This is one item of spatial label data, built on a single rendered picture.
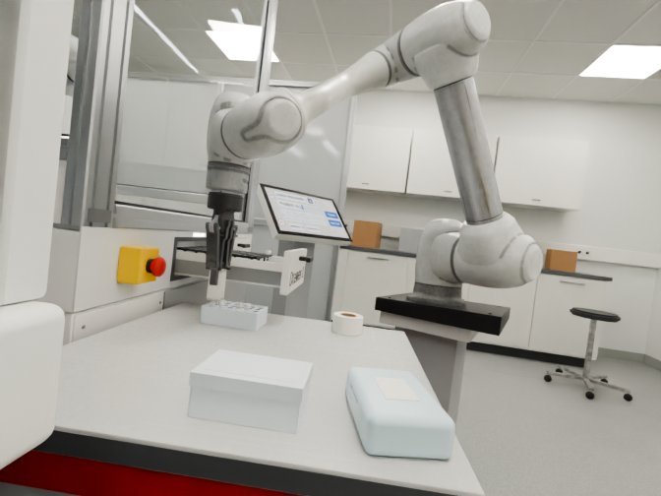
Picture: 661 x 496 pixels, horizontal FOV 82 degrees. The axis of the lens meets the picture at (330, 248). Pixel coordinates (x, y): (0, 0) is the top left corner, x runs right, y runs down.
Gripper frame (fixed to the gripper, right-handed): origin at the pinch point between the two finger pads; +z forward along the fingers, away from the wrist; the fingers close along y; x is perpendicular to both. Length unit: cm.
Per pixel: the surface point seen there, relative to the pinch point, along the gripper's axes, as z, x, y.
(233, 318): 6.1, -5.8, -3.3
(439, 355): 19, -58, 38
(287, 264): -5.4, -13.1, 10.8
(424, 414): 4, -40, -41
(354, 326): 6.0, -31.2, 4.2
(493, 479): 85, -98, 90
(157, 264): -4.1, 8.5, -9.8
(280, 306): 26, 9, 115
